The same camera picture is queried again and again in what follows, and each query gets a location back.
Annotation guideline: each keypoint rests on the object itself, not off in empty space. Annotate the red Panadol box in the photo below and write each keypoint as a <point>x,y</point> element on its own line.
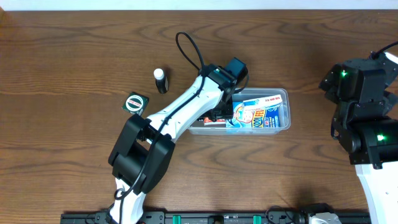
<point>213,122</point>

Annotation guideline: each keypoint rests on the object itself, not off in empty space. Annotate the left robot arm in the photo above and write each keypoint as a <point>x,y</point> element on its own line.
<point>144,148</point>

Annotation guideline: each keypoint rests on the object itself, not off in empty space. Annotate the blue Kool Fever box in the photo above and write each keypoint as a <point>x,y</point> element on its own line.
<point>262,118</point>

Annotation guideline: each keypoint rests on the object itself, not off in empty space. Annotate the black mounting rail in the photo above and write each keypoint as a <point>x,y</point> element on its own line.
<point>314,213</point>

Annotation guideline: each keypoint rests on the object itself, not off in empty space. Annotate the green Zam-Buk box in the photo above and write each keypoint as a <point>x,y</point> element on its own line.
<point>135,103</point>

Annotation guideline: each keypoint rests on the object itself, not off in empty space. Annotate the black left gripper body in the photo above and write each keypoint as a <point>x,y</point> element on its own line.
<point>219,114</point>

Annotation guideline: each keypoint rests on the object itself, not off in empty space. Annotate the dark bottle white cap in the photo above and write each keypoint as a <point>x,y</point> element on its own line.
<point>161,80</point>

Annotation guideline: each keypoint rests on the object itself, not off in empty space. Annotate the white blue Panadol box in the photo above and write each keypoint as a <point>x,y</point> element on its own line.
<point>263,102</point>

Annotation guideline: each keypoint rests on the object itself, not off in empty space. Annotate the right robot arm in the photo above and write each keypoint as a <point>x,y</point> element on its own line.
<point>364,130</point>

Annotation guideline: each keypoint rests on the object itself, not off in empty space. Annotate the clear plastic container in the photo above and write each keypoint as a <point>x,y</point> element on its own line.
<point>247,94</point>

